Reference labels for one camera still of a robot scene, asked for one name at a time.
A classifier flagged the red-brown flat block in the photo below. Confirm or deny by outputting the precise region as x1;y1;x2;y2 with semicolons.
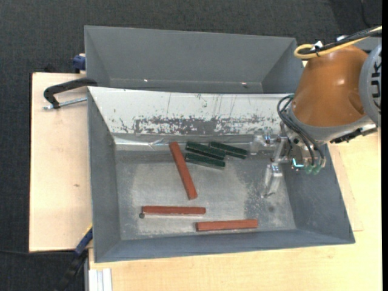
141;205;207;217
195;218;259;232
168;141;199;201

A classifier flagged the grey metal bin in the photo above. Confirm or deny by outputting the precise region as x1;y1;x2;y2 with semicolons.
83;25;356;264

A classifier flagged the dark green flat block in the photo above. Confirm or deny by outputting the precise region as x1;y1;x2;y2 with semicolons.
209;141;249;159
184;152;227;171
185;141;227;161

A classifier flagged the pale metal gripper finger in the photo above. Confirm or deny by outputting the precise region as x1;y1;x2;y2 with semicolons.
250;134;276;156
261;158;284;199

